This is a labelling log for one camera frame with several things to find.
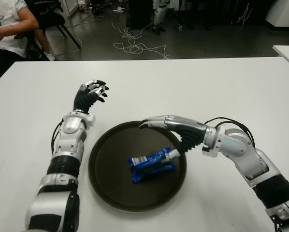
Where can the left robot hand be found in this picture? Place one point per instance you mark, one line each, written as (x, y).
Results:
(84, 100)

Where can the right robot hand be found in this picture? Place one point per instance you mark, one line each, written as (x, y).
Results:
(188, 130)

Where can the blue Oreo cookie pack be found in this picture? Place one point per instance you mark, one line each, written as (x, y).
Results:
(147, 164)

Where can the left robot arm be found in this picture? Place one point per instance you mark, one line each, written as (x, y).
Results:
(69, 137)

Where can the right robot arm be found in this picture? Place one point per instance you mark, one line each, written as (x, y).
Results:
(255, 159)

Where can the black office chair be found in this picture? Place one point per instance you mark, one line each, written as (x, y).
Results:
(50, 18)

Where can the round dark brown tray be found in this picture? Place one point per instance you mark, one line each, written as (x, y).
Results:
(110, 188)

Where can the white power strip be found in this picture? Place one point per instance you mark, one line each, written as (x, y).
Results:
(119, 10)

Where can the seated person in white shirt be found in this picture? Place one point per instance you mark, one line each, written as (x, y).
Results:
(6, 36)

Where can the standing humanoid robot legs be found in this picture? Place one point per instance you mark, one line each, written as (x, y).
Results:
(159, 14)

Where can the white cabinet with black base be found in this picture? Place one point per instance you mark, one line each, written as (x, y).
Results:
(282, 12)

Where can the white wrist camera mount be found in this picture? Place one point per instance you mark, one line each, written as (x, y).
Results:
(211, 151)
(91, 120)

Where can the white cabinet frame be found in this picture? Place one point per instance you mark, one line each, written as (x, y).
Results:
(69, 7)

